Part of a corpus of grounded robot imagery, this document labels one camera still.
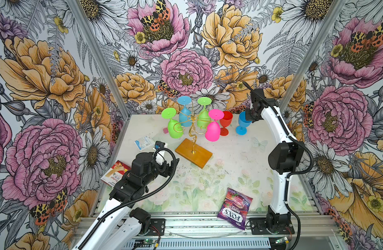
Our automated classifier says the green left wine glass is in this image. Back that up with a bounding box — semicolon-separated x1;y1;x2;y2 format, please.
161;107;183;139

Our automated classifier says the red wine glass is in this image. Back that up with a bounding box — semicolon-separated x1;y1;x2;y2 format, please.
220;111;233;136

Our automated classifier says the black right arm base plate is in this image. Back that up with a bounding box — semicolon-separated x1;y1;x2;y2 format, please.
246;218;295;235

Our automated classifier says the green rear wine glass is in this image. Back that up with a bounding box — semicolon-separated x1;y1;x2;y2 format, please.
197;97;212;130

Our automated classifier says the gold wire wooden glass rack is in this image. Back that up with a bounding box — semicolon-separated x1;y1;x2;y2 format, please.
175;108;212;169

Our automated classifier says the blue rear wine glass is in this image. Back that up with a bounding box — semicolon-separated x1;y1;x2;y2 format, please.
178;96;192;127

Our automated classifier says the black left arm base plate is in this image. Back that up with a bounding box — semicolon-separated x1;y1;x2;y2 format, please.
138;218;166;236

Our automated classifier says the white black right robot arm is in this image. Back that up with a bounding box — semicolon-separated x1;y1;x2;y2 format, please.
246;89;304;234

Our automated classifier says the black right corrugated cable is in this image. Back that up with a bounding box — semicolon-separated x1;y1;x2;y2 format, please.
242;81;314;250

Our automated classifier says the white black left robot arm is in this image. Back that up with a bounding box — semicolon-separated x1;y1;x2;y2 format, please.
74;147;179;250

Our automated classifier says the purple Fox's candy bag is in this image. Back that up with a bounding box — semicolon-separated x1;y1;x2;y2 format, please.
217;187;253;230

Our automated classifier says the blue front wine glass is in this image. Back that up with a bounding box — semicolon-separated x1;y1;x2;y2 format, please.
235;111;252;135

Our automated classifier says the green wine glass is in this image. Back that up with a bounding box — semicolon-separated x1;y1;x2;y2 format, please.
197;97;212;130
161;107;183;139

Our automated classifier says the aluminium front frame rail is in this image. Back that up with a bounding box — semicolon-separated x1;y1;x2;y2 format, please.
123;212;348;250

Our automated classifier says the red white small box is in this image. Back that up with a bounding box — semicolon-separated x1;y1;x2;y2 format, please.
100;160;131;188

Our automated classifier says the blue wine glass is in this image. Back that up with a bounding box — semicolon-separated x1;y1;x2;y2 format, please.
235;111;252;135
178;96;192;127

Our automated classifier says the white blue sachet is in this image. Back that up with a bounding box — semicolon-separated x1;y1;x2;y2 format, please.
135;136;155;151

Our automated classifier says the pink wine glass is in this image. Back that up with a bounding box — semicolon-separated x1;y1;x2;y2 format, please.
205;109;224;142

